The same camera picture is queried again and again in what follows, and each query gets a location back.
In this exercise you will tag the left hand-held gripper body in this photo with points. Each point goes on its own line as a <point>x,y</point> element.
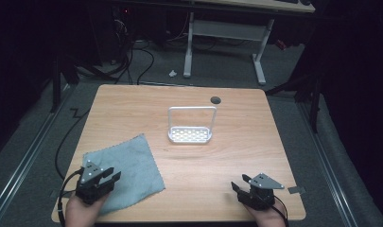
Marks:
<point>90,184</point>

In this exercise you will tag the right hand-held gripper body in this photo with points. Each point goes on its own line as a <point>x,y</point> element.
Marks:
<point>260,194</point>

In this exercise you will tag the grey-blue cloth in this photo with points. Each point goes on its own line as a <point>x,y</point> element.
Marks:
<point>134,162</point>

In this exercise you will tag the person's right hand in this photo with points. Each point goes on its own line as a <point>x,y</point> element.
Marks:
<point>271,217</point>

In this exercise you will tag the person's left hand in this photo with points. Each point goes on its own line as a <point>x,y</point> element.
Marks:
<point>80,214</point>

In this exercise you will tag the grey tape piece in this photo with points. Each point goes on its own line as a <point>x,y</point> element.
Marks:
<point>296,190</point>

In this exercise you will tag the black metal stand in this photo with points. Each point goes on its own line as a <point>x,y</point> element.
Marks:
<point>314,104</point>
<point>56,85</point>

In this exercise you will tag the white paper scrap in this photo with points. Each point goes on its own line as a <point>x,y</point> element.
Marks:
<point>172,73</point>

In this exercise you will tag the dark computer tower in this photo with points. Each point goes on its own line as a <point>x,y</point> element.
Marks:
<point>121,31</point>

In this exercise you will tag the black keyboard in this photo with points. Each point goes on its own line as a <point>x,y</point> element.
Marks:
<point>287,1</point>

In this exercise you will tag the metal floor rail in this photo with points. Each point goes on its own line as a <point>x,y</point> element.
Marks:
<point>25,160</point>
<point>329,170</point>

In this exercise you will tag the desk with white frame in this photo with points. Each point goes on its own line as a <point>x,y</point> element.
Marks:
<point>230,30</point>

